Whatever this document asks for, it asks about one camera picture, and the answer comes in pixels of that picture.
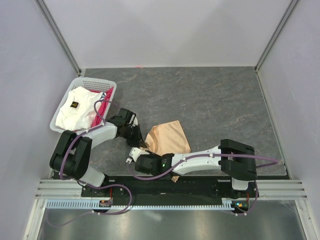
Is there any white cloth with logo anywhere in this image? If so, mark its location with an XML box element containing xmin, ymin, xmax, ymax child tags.
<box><xmin>55</xmin><ymin>86</ymin><xmax>102</xmax><ymax>131</ymax></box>

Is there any white plastic basket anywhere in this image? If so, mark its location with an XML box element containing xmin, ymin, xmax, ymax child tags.
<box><xmin>49</xmin><ymin>77</ymin><xmax>117</xmax><ymax>133</ymax></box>

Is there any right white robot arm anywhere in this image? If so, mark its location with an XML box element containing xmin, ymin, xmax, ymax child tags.
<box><xmin>127</xmin><ymin>139</ymin><xmax>258</xmax><ymax>197</ymax></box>

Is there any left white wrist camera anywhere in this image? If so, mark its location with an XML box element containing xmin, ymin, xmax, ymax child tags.
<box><xmin>128</xmin><ymin>115</ymin><xmax>139</xmax><ymax>128</ymax></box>

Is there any left aluminium frame post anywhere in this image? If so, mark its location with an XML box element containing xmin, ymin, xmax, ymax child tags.
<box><xmin>35</xmin><ymin>0</ymin><xmax>82</xmax><ymax>77</ymax></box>

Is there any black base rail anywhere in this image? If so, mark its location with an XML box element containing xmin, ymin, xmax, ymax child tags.
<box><xmin>81</xmin><ymin>175</ymin><xmax>258</xmax><ymax>201</ymax></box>

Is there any aluminium frame post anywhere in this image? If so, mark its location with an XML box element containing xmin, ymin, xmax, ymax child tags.
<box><xmin>254</xmin><ymin>0</ymin><xmax>300</xmax><ymax>73</ymax></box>
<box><xmin>35</xmin><ymin>0</ymin><xmax>82</xmax><ymax>77</ymax></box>

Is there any light blue cable duct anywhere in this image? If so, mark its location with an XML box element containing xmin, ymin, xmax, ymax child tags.
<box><xmin>46</xmin><ymin>195</ymin><xmax>235</xmax><ymax>211</ymax></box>

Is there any peach satin napkin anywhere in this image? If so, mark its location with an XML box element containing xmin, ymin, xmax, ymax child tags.
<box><xmin>144</xmin><ymin>120</ymin><xmax>192</xmax><ymax>183</ymax></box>

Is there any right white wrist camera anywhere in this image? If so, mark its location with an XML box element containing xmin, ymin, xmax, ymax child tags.
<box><xmin>126</xmin><ymin>147</ymin><xmax>146</xmax><ymax>164</ymax></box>

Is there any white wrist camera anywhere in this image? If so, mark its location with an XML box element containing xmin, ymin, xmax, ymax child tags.
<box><xmin>128</xmin><ymin>115</ymin><xmax>139</xmax><ymax>128</ymax></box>
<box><xmin>126</xmin><ymin>147</ymin><xmax>146</xmax><ymax>164</ymax></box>

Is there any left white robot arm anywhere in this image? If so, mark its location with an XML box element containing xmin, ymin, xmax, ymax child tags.
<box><xmin>49</xmin><ymin>108</ymin><xmax>146</xmax><ymax>197</ymax></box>

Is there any right aluminium frame post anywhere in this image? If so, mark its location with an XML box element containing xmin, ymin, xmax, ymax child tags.
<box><xmin>254</xmin><ymin>0</ymin><xmax>300</xmax><ymax>73</ymax></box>

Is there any pink cloth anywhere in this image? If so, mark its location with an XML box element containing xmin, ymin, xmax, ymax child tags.
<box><xmin>91</xmin><ymin>87</ymin><xmax>114</xmax><ymax>128</ymax></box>

